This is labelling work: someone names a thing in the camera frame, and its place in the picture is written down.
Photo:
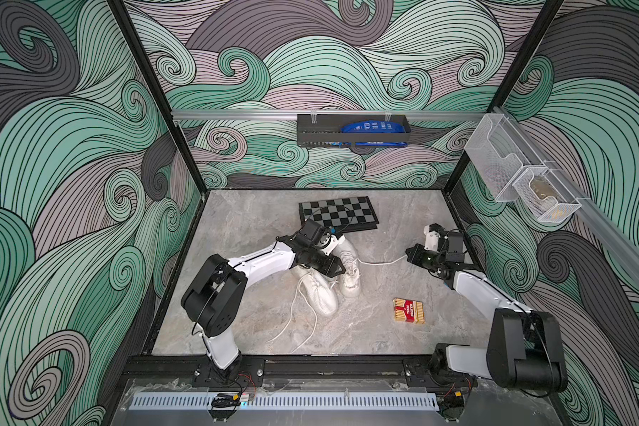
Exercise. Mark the black corner frame post right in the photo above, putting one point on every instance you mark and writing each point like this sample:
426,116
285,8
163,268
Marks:
526,51

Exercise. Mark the clear plastic bin large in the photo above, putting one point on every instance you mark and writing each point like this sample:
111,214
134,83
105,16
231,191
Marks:
494,152

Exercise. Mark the black grey chessboard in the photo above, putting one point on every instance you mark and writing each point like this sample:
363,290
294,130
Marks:
344,215

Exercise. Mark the aluminium rail back wall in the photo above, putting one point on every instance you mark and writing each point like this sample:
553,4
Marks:
249,114

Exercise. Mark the aluminium rail wall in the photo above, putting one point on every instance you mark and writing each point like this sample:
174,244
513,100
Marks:
616,243
249,114

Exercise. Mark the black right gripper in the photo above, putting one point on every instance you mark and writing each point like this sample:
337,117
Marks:
417,252

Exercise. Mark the white slotted cable duct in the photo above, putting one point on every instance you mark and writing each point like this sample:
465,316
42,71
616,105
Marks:
314,401

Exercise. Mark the black corner frame post left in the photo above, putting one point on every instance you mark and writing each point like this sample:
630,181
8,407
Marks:
132,39

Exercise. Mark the black corner frame post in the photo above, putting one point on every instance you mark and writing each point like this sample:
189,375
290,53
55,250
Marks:
132,39
526,51

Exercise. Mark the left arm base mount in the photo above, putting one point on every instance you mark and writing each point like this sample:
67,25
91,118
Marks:
246,372

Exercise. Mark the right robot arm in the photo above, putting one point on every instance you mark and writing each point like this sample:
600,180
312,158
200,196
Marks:
524,350

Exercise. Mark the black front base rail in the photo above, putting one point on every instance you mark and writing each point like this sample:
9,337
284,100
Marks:
282,366

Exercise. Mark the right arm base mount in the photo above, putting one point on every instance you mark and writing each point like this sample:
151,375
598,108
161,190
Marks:
428,373

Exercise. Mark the clear plastic bin small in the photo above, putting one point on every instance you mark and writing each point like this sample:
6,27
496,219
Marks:
545,195

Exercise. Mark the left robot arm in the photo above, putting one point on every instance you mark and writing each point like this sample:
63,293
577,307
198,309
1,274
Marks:
214,296

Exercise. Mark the black wall tray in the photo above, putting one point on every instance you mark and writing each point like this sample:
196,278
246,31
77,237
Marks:
325,131

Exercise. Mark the blue oval object in tray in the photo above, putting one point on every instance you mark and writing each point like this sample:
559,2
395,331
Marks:
374,127

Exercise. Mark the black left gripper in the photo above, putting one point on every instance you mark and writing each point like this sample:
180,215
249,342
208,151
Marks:
330,264

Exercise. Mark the white knit shoe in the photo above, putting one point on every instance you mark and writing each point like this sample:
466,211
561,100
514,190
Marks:
317,291
348,283

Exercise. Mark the aluminium rail right wall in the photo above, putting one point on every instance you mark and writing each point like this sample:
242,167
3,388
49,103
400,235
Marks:
616,243

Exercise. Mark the red yellow matchbox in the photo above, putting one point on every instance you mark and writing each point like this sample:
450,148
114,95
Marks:
408,310

